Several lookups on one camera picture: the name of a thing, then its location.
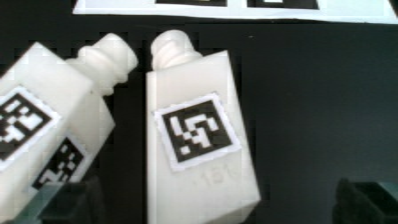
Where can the white stool leg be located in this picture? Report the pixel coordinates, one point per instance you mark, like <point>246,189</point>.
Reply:
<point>56,119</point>
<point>201,178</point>

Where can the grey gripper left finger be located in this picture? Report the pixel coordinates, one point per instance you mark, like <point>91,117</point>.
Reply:
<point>68,204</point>

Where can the paper sheet with tags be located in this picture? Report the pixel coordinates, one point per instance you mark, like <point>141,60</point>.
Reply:
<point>358,11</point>

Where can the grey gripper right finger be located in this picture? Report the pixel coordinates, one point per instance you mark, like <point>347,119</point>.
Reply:
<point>367,203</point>

